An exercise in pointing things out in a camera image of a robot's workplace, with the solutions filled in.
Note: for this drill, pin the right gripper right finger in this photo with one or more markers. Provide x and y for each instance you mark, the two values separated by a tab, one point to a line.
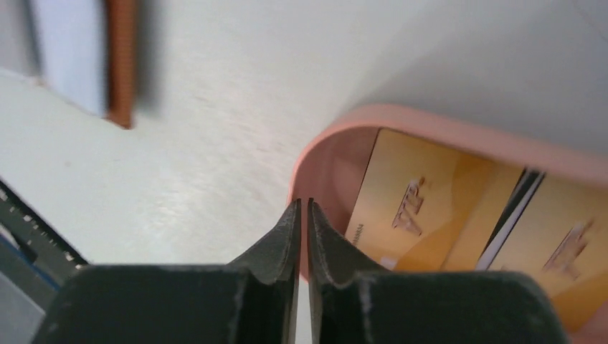
353	299

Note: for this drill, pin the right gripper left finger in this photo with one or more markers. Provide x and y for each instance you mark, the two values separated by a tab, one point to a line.
252	299

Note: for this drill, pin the pink oval tray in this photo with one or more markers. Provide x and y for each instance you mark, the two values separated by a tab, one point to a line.
331	169

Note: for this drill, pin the brown leather card holder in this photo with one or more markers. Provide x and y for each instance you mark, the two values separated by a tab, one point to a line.
87	54

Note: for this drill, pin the gold vip card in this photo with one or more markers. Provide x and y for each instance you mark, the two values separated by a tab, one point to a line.
557	235
419	200

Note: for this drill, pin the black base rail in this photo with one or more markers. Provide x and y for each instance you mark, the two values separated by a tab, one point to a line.
44	249

